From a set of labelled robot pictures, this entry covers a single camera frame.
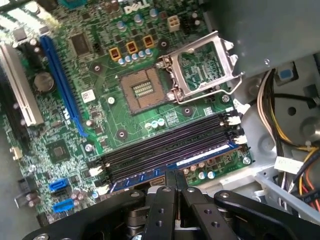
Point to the grey power supply unit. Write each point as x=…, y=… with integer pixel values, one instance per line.
x=262, y=32

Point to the blue RAM stick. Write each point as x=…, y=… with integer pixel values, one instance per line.
x=202, y=156

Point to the black PC case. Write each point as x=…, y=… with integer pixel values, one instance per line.
x=260, y=140

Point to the CPU socket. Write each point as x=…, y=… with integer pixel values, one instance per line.
x=142, y=87

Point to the metal socket cover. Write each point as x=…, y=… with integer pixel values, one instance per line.
x=180, y=75

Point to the metal locking lever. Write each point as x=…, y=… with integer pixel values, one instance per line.
x=212, y=90

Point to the beige power connector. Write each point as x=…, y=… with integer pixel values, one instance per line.
x=157, y=182

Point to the black RAM slot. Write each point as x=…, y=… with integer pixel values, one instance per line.
x=162, y=141
x=162, y=149
x=162, y=158

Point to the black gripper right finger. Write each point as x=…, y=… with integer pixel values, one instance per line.
x=207, y=220

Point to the orange-framed inductor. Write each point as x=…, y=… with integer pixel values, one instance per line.
x=115, y=54
x=131, y=47
x=148, y=42

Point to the white expansion slot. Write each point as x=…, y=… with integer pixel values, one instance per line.
x=23, y=92

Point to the green motherboard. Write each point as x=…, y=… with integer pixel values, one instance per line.
x=112, y=117

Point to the blue expansion slot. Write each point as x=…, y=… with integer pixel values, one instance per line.
x=62, y=87

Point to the silver coin battery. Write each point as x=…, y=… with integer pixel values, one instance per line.
x=44, y=82

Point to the blue SATA port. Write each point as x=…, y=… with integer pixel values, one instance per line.
x=58, y=185
x=63, y=206

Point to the black chipset chip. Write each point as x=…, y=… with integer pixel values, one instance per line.
x=58, y=151

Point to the black expansion slot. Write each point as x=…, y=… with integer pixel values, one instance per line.
x=13, y=125

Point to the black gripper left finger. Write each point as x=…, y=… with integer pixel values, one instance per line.
x=160, y=215

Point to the white four-pin connector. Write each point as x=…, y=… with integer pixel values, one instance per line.
x=173, y=23

